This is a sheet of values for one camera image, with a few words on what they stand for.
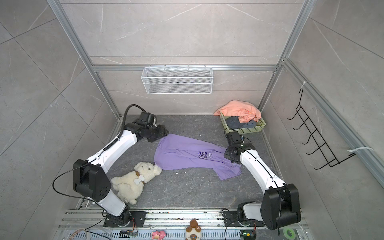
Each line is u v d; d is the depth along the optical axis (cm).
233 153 59
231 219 73
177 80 101
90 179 44
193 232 68
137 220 74
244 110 106
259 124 109
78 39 79
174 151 98
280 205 41
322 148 64
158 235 67
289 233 70
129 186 75
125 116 63
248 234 70
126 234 72
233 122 114
